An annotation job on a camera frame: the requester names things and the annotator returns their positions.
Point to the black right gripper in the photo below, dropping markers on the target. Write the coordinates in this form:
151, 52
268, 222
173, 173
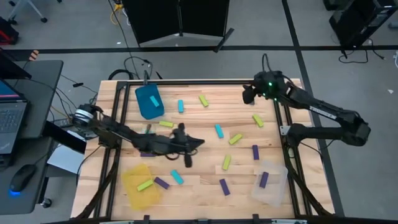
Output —
259, 84

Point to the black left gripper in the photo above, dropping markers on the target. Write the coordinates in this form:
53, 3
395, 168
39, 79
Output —
186, 144

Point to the lime green animal-face block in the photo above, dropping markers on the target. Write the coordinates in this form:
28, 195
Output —
235, 139
203, 100
226, 162
145, 185
258, 120
166, 124

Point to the purple foam block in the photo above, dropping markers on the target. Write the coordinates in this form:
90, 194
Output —
146, 154
161, 183
224, 187
264, 180
255, 152

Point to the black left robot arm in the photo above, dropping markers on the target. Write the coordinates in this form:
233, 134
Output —
130, 137

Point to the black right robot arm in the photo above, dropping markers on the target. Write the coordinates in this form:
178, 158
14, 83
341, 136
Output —
326, 112

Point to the black floor tape strip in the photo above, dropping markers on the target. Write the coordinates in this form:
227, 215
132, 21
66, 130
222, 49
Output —
248, 48
291, 31

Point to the blue plastic bin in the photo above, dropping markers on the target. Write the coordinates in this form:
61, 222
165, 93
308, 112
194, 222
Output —
146, 109

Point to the yellow translucent tray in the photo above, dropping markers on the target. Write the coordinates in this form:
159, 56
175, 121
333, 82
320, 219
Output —
136, 199

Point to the clear plastic tray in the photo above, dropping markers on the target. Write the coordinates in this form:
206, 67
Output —
276, 193

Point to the white box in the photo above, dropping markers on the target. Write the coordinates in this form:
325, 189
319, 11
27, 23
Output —
66, 160

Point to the black folding partition screen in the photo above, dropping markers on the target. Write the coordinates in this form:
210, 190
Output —
155, 18

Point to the black angled panel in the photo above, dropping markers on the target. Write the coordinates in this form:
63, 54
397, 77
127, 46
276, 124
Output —
62, 137

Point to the black equipment rack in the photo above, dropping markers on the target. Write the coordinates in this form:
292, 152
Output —
357, 21

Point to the black desk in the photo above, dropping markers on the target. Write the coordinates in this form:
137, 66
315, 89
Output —
46, 93

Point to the black desk caster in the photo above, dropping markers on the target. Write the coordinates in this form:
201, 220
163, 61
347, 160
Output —
46, 203

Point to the black computer mouse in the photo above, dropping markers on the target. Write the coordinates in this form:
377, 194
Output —
22, 177

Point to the grey laptop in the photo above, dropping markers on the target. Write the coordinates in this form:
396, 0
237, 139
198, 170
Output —
12, 121

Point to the office chair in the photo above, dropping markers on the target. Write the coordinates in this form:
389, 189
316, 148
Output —
44, 20

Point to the black monitor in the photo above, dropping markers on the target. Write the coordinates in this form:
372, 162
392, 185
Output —
12, 67

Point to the red and black bag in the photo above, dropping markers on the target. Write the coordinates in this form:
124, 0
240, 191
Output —
7, 32

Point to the black aluminium table frame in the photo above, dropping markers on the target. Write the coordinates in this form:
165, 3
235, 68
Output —
192, 82

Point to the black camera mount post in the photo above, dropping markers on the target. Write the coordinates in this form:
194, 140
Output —
146, 77

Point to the black frame bracket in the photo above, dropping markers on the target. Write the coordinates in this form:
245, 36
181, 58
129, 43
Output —
146, 219
256, 219

